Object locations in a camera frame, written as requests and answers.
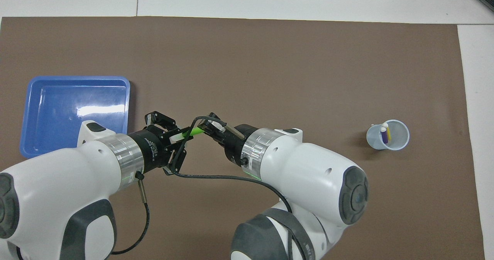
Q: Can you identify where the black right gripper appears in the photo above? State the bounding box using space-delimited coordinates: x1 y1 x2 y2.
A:
198 113 260 166

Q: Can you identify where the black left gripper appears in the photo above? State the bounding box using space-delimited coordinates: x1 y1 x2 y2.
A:
128 111 188 176

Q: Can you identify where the green pen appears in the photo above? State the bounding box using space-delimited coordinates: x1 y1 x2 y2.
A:
171 126 205 141

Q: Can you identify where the brown table mat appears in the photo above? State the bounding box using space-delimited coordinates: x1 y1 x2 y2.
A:
0 16 485 260

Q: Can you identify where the blue plastic tray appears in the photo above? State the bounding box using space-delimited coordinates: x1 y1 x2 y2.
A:
20 76 131 159

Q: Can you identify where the translucent plastic cup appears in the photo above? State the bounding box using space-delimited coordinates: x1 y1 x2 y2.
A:
366 119 410 151

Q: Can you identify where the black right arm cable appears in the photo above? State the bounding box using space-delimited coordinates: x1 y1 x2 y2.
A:
166 115 309 260

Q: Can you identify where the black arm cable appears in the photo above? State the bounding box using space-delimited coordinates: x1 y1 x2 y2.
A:
166 115 309 260
110 171 151 255

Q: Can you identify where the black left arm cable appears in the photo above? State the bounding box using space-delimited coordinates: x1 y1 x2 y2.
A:
110 171 151 255

